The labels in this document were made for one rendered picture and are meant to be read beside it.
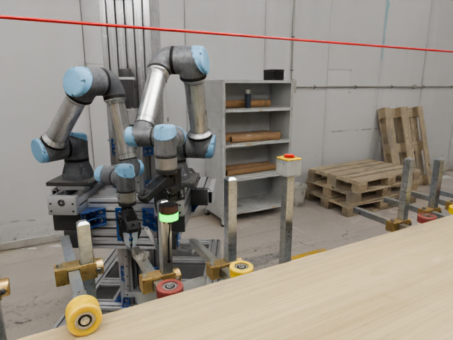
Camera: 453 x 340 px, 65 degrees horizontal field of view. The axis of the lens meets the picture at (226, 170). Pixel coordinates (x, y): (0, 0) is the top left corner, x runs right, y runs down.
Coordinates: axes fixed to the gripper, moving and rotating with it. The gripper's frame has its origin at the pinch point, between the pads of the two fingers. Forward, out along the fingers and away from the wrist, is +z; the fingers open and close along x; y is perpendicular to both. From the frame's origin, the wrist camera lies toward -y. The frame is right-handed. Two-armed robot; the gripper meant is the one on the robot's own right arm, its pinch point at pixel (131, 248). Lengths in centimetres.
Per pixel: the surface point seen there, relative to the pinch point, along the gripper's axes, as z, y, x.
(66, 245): -13.4, -15.8, 25.1
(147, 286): -2.2, -35.7, 3.2
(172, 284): -8.0, -47.6, -1.1
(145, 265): -3.4, -23.9, 0.4
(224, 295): -7, -59, -13
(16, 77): -74, 227, 39
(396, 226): 1, -35, -121
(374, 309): -7, -85, -45
